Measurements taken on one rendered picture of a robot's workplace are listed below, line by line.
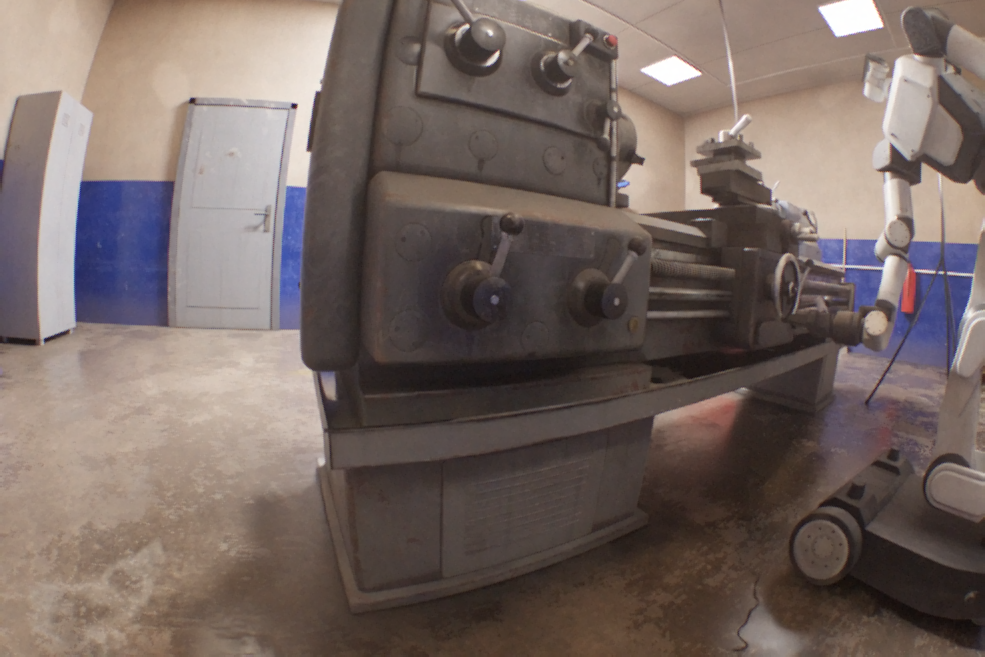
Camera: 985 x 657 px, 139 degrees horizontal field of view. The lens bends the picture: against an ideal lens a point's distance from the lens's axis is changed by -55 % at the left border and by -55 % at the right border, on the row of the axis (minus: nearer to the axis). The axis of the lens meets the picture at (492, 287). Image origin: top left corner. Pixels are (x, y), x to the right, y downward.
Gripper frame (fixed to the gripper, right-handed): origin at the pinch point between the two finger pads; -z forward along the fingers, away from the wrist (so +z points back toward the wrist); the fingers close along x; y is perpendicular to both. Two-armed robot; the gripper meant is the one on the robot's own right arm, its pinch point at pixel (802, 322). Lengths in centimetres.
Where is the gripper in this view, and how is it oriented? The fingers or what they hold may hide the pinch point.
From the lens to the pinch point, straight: 123.8
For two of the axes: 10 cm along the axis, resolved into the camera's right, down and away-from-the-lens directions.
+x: -8.2, -3.4, -4.5
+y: -3.3, 9.4, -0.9
